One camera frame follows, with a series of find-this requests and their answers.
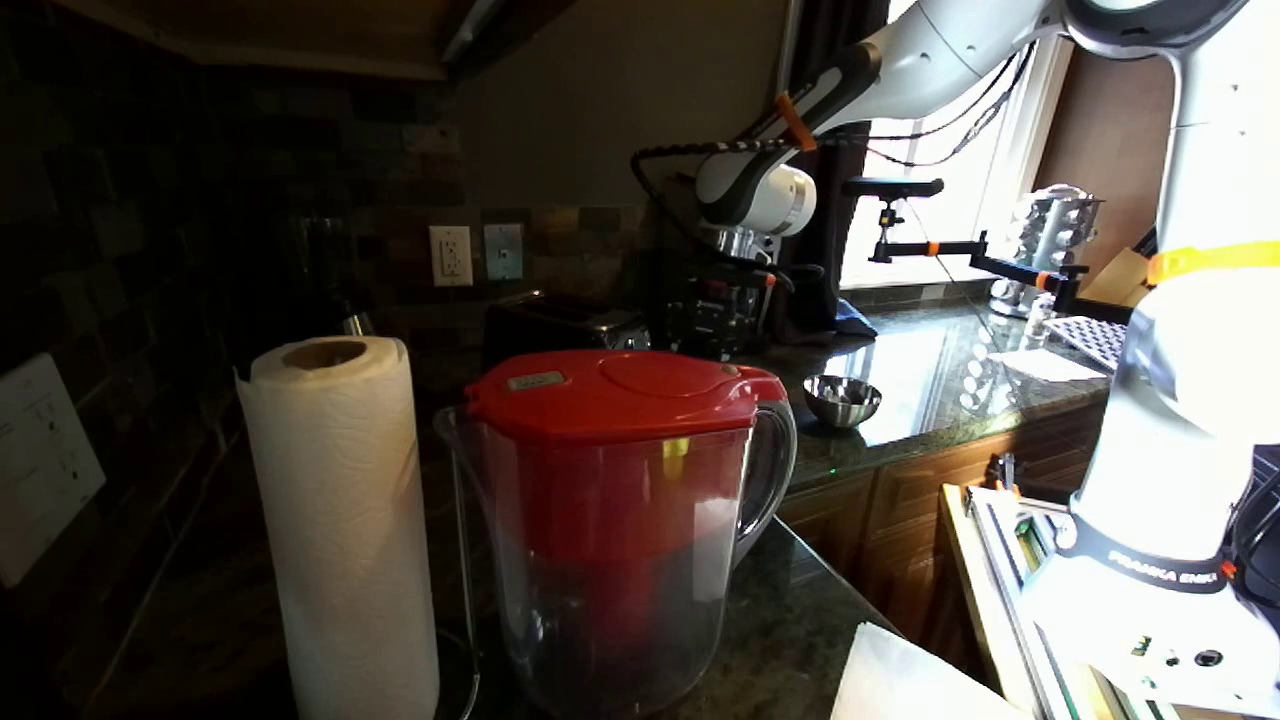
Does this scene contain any white paper towel roll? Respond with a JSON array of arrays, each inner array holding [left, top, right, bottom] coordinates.
[[233, 332, 443, 720]]

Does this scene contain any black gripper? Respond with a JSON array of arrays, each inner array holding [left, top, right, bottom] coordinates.
[[684, 254, 794, 355]]

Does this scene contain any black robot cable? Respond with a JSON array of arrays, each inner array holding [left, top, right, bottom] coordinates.
[[628, 36, 1047, 183]]

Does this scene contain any wooden lower cabinet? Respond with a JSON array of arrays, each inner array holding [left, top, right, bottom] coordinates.
[[778, 403, 1111, 661]]

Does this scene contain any pale blue wall plate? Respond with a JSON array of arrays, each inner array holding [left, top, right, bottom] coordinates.
[[479, 218, 530, 285]]

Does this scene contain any checkered cloth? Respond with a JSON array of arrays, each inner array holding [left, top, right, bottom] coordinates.
[[1036, 310, 1142, 371]]

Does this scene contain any black and chrome toaster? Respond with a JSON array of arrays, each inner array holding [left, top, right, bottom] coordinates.
[[479, 290, 657, 367]]

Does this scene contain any orange strap on arm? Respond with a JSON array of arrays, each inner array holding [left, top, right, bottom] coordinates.
[[773, 89, 819, 158]]

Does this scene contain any small steel bowl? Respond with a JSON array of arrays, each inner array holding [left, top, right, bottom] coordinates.
[[801, 371, 887, 430]]

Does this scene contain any white paper sheet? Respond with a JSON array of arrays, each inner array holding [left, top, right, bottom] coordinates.
[[827, 614, 1034, 720]]

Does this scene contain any silver perforated metal holder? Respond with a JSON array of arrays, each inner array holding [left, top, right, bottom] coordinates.
[[991, 178, 1105, 318]]

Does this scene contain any white robot mounting platform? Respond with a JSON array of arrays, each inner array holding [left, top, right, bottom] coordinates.
[[938, 474, 1280, 720]]

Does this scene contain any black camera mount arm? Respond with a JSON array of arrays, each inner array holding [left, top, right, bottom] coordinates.
[[854, 173, 1089, 297]]

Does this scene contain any brown cardboard box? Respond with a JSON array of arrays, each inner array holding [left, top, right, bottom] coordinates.
[[1077, 242, 1159, 310]]

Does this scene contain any wooden cabinet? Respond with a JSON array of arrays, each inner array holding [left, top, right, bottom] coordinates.
[[52, 0, 554, 89], [778, 403, 1111, 661]]

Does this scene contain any wooden upper cabinet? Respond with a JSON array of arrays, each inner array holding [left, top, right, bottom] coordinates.
[[52, 0, 554, 89]]

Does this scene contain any white wall outlet plate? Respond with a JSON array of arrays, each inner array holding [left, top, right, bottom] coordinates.
[[0, 346, 108, 592]]

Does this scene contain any clear water pitcher red lid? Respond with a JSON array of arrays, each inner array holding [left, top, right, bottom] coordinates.
[[436, 346, 803, 720]]

